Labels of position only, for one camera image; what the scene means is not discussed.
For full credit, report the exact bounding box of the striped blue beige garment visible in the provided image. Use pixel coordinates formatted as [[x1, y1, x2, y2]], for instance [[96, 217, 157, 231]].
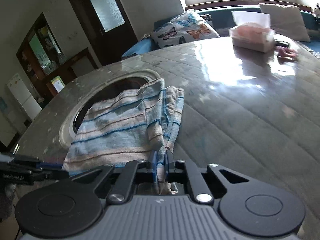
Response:
[[62, 78, 184, 194]]

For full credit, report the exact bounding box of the round stove insert in table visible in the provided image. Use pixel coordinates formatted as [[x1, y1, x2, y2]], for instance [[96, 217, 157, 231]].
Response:
[[57, 69, 161, 151]]

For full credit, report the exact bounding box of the white refrigerator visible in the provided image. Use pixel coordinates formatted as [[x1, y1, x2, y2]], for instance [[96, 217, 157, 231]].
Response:
[[7, 73, 42, 121]]

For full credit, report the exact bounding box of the dark wooden cabinet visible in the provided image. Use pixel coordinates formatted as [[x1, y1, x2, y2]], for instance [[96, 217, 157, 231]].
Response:
[[16, 14, 98, 106]]

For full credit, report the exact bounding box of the quilted star table cover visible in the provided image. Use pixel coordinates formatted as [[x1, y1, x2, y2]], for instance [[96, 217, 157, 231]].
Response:
[[18, 37, 319, 239]]

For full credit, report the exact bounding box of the blue sofa bench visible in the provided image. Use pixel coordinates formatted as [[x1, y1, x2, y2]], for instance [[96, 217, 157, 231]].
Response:
[[121, 6, 319, 59]]

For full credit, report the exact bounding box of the butterfly print pillow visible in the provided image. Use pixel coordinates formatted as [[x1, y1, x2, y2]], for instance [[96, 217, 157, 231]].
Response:
[[151, 9, 220, 48]]

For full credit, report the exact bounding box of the white tissue box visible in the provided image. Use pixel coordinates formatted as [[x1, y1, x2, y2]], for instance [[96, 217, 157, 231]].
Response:
[[229, 11, 276, 53]]

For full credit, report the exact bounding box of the dark wooden door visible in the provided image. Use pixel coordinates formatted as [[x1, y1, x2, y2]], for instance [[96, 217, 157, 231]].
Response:
[[69, 0, 137, 66]]

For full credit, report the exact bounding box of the pink cloth item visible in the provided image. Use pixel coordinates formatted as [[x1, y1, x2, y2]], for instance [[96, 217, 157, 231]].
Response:
[[276, 46, 298, 61]]

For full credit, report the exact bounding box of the black remote control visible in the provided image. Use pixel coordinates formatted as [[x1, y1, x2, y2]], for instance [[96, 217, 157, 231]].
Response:
[[274, 38, 290, 48]]

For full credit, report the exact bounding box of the beige cushion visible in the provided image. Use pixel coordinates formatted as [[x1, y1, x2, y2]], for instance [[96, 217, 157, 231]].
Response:
[[259, 3, 310, 42]]

